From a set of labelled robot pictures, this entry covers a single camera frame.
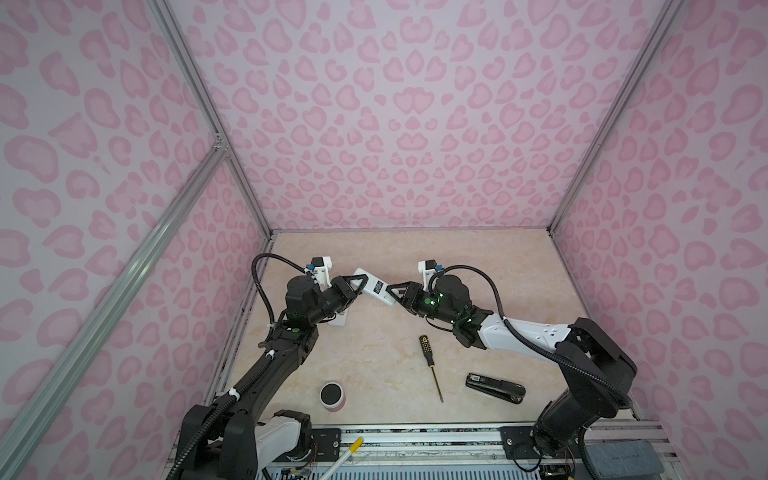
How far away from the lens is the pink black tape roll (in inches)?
30.1

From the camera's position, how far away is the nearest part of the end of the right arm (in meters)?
0.73

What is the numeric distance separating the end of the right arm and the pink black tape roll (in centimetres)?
29

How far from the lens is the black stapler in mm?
797

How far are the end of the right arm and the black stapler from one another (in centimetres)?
25
